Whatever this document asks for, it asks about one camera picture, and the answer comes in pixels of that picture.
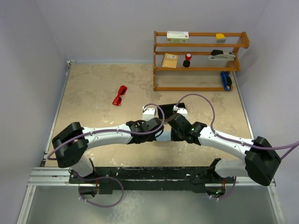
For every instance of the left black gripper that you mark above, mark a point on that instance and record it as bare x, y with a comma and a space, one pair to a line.
151, 137

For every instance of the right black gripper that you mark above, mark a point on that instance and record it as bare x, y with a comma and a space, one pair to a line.
174, 138

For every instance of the blue cleaning cloth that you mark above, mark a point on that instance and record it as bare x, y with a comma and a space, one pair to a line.
165, 136

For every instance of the black glasses case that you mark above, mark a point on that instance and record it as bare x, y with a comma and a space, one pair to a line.
168, 109

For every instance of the red sunglasses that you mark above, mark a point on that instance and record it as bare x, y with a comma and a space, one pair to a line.
122, 90

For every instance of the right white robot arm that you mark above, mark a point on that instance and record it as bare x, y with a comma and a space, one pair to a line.
255, 158

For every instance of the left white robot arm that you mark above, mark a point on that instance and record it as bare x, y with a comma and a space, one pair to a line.
72, 142

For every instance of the red black stamp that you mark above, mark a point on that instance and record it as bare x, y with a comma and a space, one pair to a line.
186, 62

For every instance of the blue black hole punch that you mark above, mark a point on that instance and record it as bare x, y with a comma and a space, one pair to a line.
226, 81

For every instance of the wooden shelf rack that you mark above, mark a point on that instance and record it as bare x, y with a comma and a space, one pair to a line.
230, 66

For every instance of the tan spiral notebook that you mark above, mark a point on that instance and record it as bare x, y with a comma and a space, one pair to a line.
169, 61

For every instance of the grey black stapler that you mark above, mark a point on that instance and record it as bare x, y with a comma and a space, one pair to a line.
220, 55

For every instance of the white green box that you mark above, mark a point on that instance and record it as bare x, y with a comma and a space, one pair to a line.
177, 37

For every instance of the yellow grey tape measure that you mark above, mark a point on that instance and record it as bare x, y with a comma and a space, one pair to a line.
220, 38

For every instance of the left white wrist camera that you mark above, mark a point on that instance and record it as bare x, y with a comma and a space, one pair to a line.
148, 113

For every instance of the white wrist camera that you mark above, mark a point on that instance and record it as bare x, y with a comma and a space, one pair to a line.
148, 113
181, 111

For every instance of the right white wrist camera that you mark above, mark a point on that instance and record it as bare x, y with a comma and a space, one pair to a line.
181, 111

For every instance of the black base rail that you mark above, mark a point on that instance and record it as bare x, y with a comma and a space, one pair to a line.
194, 179

